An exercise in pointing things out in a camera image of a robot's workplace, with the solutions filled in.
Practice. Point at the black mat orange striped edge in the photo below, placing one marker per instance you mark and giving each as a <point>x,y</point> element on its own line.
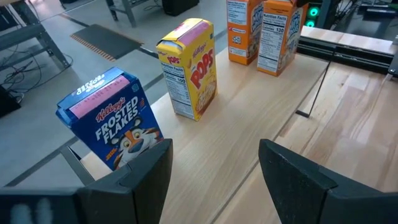
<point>105,40</point>

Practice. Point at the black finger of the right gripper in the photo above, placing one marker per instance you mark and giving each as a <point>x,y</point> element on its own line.
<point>302,2</point>

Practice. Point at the black computer tower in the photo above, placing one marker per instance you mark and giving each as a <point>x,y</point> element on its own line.
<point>180,6</point>

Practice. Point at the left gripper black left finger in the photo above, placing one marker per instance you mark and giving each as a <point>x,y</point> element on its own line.
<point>136,193</point>

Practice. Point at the computer with green lights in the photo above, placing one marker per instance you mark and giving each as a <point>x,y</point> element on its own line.
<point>313,12</point>

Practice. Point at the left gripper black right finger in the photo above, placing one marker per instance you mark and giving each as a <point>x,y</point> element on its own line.
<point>298,186</point>

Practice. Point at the yellow Corn Pops cereal box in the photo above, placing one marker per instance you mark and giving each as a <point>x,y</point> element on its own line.
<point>199,71</point>

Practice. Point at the blue Frosted Flakes cereal box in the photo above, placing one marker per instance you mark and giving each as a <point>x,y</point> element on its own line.
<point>118,124</point>

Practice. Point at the wooden workbench grey legs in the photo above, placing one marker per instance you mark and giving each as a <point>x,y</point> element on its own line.
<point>128,11</point>

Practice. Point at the black aluminium table frame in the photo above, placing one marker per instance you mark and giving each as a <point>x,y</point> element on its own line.
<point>342,57</point>

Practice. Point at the black floor case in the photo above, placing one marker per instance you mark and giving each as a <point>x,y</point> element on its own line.
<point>7,104</point>

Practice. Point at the grey metal workbench frame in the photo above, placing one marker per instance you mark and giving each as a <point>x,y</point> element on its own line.
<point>25,34</point>

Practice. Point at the orange Mini-Wheats cereal box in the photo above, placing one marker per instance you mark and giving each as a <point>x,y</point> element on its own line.
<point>242,31</point>
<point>273,37</point>

